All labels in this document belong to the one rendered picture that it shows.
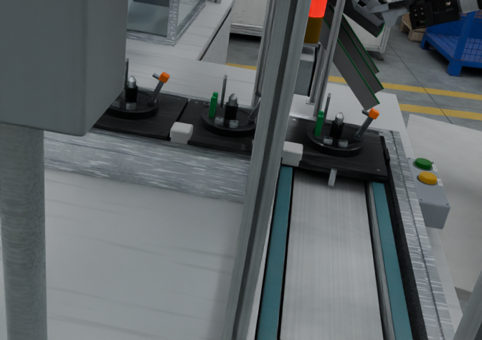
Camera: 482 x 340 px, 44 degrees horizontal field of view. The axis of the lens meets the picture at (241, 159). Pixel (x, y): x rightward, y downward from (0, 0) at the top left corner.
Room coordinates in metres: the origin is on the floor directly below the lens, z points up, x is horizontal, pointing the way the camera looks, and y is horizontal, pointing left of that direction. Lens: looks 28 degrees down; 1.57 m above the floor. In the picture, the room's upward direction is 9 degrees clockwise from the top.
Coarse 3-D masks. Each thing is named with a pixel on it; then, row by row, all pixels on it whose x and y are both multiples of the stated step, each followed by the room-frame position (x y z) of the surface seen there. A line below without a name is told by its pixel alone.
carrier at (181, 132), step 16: (224, 80) 1.37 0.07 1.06; (224, 96) 1.37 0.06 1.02; (192, 112) 1.36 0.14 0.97; (208, 112) 1.33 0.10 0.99; (224, 112) 1.34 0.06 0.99; (240, 112) 1.36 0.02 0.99; (176, 128) 1.21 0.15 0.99; (192, 128) 1.23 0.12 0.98; (208, 128) 1.26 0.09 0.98; (224, 128) 1.25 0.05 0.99; (240, 128) 1.26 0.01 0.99; (192, 144) 1.20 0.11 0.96; (208, 144) 1.20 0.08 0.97; (224, 144) 1.21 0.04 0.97; (240, 144) 1.22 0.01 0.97
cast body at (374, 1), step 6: (372, 0) 1.55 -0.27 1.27; (378, 0) 1.56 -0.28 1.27; (384, 0) 1.56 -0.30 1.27; (354, 6) 1.58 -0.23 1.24; (360, 6) 1.58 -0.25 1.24; (366, 6) 1.56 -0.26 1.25; (372, 6) 1.55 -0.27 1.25; (360, 12) 1.56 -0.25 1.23; (366, 12) 1.55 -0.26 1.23; (378, 12) 1.54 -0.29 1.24; (372, 18) 1.55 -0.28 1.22; (378, 18) 1.54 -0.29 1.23; (378, 24) 1.54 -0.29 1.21
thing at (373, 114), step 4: (372, 108) 1.30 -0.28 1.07; (364, 112) 1.30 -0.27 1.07; (368, 112) 1.31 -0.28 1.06; (372, 112) 1.29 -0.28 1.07; (376, 112) 1.29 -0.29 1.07; (368, 116) 1.30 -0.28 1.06; (372, 116) 1.29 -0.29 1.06; (376, 116) 1.29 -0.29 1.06; (368, 120) 1.29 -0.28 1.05; (372, 120) 1.29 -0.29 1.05; (364, 124) 1.30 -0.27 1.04; (368, 124) 1.30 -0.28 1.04; (360, 128) 1.30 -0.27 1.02; (364, 128) 1.30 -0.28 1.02; (360, 132) 1.30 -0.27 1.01; (360, 136) 1.30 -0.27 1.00
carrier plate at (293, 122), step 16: (288, 128) 1.35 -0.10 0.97; (304, 128) 1.37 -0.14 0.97; (352, 128) 1.41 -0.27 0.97; (304, 144) 1.27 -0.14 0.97; (368, 144) 1.33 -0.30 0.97; (304, 160) 1.19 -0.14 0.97; (320, 160) 1.21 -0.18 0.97; (336, 160) 1.22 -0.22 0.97; (352, 160) 1.23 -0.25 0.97; (368, 160) 1.24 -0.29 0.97; (352, 176) 1.18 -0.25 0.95; (368, 176) 1.18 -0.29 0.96; (384, 176) 1.18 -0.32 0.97
